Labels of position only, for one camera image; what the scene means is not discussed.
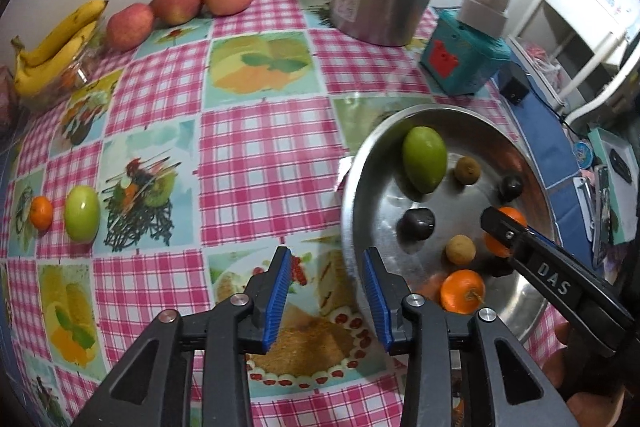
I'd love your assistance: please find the yellow banana bunch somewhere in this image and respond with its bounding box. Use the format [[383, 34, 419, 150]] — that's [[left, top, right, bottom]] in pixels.
[[11, 0, 110, 96]]

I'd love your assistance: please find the black power adapter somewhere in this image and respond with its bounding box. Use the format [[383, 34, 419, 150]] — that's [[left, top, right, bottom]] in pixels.
[[501, 77, 530, 106]]

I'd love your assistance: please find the small orange mandarin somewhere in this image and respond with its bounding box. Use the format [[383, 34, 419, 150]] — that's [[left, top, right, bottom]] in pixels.
[[28, 196, 54, 229]]

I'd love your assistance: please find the teal cardboard tray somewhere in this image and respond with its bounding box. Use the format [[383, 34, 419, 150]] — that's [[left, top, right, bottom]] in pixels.
[[587, 127, 640, 248]]

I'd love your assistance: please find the clear plastic container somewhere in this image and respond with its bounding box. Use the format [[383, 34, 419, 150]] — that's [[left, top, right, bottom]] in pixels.
[[35, 39, 104, 108]]

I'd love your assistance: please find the person's right hand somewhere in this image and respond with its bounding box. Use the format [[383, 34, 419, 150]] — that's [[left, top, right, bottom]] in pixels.
[[544, 323, 627, 427]]

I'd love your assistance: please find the white chair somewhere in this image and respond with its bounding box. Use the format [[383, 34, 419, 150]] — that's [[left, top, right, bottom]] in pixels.
[[510, 0, 640, 118]]

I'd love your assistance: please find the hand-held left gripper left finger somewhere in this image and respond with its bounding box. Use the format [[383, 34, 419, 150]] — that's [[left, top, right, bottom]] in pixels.
[[72, 247, 292, 427]]

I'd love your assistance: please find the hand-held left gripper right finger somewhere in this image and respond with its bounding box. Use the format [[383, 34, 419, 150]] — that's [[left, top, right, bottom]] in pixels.
[[363, 248, 576, 427]]

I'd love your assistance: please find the small brown potato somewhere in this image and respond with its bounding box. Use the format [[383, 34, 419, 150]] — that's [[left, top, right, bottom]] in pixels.
[[446, 234, 476, 266]]

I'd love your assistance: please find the small brown kiwi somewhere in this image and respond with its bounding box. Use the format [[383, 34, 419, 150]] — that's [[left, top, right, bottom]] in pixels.
[[454, 157, 481, 185]]

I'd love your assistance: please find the dark purple plum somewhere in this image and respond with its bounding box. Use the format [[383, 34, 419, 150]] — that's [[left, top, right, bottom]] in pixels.
[[498, 174, 525, 202], [397, 207, 437, 242]]

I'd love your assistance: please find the stainless steel basin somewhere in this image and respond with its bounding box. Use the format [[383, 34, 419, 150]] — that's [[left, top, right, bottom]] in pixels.
[[340, 104, 559, 344]]

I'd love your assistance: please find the pink white plastic bag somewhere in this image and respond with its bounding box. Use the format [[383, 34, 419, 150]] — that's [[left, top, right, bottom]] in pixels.
[[520, 44, 566, 82]]

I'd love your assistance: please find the small black device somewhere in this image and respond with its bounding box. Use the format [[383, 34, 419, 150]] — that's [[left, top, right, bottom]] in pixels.
[[607, 149, 633, 180]]

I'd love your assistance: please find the white clip tool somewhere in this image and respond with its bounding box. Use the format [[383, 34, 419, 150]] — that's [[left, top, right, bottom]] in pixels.
[[575, 177, 598, 243]]

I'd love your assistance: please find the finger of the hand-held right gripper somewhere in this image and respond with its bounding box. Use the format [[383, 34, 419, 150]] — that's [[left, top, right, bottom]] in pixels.
[[480, 206, 637, 354]]

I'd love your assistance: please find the round blue sticker tin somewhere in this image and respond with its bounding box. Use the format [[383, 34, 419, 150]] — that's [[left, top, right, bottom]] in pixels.
[[572, 142, 596, 168]]

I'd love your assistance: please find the smartphone with patterned case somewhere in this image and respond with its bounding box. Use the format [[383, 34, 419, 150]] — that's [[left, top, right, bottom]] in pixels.
[[592, 164, 614, 268]]

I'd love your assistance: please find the pink plaid fruit-print tablecloth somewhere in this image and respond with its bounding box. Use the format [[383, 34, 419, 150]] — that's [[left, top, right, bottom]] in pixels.
[[0, 0, 571, 427]]

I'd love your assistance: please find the teal toy box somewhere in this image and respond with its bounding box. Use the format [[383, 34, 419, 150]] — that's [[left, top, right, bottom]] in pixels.
[[419, 9, 512, 96]]

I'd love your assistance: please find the blue cloth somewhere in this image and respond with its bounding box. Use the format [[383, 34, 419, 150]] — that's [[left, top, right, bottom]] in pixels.
[[492, 37, 601, 258]]

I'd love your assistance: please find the black cable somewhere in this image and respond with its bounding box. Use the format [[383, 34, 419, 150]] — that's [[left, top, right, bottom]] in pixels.
[[525, 82, 583, 130]]

